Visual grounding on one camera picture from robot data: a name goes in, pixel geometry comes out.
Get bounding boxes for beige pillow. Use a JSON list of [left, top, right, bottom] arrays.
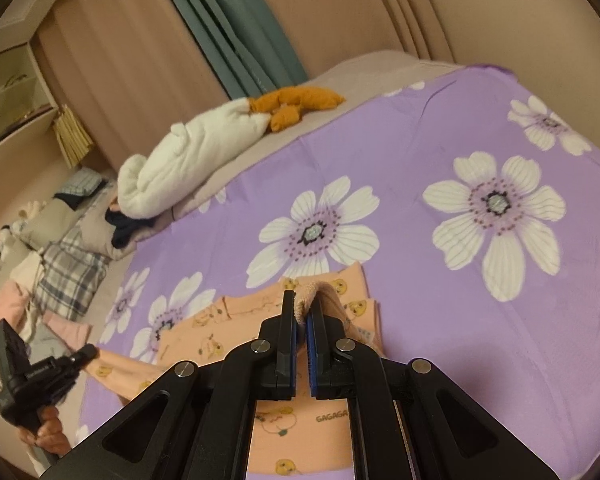
[[10, 194, 126, 262]]

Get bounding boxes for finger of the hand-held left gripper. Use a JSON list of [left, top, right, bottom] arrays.
[[67, 343, 100, 377]]

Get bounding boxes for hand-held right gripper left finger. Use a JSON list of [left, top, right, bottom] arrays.
[[40, 290, 299, 480]]

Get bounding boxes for purple floral bed sheet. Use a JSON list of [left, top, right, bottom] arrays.
[[77, 62, 600, 480]]

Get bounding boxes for beige curtain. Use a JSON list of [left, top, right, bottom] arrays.
[[32, 0, 231, 173]]

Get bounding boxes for pink cloth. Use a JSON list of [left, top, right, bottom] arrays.
[[0, 280, 94, 352]]

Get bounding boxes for dark navy cloth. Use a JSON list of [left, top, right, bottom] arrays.
[[104, 197, 153, 249]]

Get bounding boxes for beige padded headboard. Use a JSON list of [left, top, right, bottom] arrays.
[[240, 0, 600, 111]]

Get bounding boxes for blue plaid cloth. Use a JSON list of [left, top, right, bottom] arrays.
[[54, 167, 110, 199]]

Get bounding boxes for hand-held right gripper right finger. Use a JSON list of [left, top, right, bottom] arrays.
[[306, 300, 556, 480]]

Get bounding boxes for straw tassel bundle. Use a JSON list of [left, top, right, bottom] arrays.
[[52, 105, 95, 167]]

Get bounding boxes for person's left hand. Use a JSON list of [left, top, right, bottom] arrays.
[[17, 404, 74, 461]]

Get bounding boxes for grey plaid pillow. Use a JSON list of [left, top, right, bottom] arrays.
[[32, 227, 115, 322]]

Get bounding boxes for glass door cabinet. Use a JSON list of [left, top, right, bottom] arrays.
[[0, 25, 63, 161]]

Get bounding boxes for white plush toy orange feet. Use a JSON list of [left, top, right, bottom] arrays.
[[116, 87, 347, 220]]

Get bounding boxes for teal curtain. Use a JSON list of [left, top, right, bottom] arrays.
[[147, 0, 310, 98]]

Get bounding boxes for cream cloth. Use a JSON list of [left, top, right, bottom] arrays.
[[9, 252, 48, 343]]

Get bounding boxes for orange cartoon print pants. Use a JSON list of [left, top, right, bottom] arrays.
[[82, 276, 385, 476]]

